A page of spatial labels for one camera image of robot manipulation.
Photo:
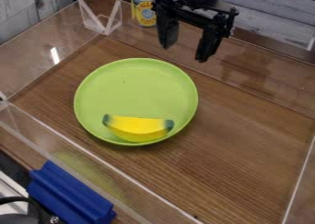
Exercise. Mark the yellow toy banana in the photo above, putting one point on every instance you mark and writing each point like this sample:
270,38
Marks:
136,129

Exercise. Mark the blue plastic clamp block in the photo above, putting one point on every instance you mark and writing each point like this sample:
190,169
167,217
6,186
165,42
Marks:
67,197

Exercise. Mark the clear acrylic corner bracket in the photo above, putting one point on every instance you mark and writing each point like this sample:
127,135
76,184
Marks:
100,23

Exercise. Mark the green round plate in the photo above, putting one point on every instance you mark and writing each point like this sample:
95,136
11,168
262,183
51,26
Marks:
135,87

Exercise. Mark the yellow labelled tin can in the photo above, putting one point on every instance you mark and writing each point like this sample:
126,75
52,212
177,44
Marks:
143,13

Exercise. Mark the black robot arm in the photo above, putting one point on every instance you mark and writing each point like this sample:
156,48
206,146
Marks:
211,15

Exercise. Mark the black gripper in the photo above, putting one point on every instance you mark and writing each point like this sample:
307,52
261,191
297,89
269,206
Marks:
213,15

